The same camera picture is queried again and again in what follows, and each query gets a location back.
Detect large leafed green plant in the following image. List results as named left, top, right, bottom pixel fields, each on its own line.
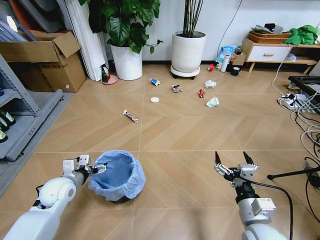
left=78, top=0, right=165, bottom=55

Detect black power adapter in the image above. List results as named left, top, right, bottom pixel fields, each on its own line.
left=303, top=156, right=320, bottom=189

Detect white wheeled planter tray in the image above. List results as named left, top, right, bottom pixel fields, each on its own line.
left=170, top=64, right=202, bottom=81

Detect white power strip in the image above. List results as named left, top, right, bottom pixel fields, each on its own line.
left=277, top=93, right=305, bottom=111

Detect green spray bottle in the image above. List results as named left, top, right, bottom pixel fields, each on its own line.
left=99, top=62, right=111, bottom=84

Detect wooden cabinet with white drawer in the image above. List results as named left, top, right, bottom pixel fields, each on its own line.
left=240, top=37, right=320, bottom=74

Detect white thermos bottle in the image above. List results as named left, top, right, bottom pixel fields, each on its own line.
left=219, top=54, right=231, bottom=74

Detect wide white planter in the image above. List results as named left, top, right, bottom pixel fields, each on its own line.
left=171, top=30, right=208, bottom=74

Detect large brown cardboard box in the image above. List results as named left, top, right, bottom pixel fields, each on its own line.
left=0, top=30, right=87, bottom=93

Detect brown wicker basket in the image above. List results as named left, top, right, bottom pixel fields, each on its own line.
left=247, top=30, right=292, bottom=45

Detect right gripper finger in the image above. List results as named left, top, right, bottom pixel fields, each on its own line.
left=213, top=150, right=235, bottom=177
left=237, top=150, right=260, bottom=171

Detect trash bin with blue liner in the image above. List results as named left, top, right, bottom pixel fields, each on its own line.
left=87, top=149, right=147, bottom=204

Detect black wall cable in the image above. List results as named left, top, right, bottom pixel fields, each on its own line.
left=220, top=0, right=243, bottom=49

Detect black table frame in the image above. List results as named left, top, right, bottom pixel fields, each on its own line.
left=287, top=75, right=320, bottom=116

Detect pale blue face mask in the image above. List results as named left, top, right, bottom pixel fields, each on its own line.
left=205, top=97, right=221, bottom=109

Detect blue white package bag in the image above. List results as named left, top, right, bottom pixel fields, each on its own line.
left=215, top=45, right=237, bottom=65

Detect tall white plant pot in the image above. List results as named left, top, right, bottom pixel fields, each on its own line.
left=109, top=43, right=144, bottom=81

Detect pink round dish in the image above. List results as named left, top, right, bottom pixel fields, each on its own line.
left=100, top=74, right=119, bottom=86

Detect grey metal shelf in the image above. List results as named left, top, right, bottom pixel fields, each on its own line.
left=0, top=53, right=65, bottom=162

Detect squeezed toothpaste tube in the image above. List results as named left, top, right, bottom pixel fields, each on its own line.
left=122, top=108, right=140, bottom=124

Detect white power cable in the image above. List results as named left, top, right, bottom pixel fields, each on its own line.
left=271, top=44, right=294, bottom=97

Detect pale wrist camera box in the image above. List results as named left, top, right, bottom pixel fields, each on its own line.
left=240, top=169, right=257, bottom=179
left=79, top=154, right=92, bottom=167

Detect black tripod leg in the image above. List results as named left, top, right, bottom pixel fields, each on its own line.
left=266, top=166, right=320, bottom=181

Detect small open cardboard box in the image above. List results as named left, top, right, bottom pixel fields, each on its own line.
left=231, top=52, right=247, bottom=67

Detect tangled floor cables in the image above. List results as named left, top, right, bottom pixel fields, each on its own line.
left=290, top=106, right=320, bottom=161

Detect green cloth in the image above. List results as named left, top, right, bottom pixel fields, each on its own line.
left=283, top=24, right=319, bottom=47

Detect white leaning panels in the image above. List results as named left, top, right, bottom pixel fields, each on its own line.
left=55, top=0, right=109, bottom=82

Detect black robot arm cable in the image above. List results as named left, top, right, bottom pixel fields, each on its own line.
left=250, top=181, right=295, bottom=240

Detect tall dark stemmed plant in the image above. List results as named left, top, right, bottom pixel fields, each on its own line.
left=182, top=0, right=205, bottom=38

